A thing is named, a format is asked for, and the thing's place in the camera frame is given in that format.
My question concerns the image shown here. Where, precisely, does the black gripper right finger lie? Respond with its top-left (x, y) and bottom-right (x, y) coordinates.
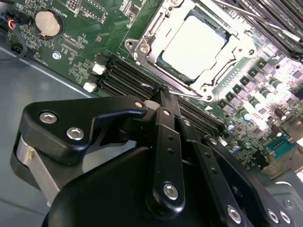
top-left (169, 93), bottom-right (299, 227)

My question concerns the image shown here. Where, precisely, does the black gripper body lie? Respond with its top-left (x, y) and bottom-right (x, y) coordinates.
top-left (44, 146), bottom-right (228, 227)

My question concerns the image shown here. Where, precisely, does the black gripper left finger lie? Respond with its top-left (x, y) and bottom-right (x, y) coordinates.
top-left (18, 86), bottom-right (187, 215)

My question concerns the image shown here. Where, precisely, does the silver CPU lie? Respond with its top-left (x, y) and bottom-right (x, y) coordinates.
top-left (160, 15), bottom-right (229, 81)

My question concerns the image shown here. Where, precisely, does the metal socket cover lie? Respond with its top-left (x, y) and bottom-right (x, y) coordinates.
top-left (134, 0), bottom-right (258, 95)

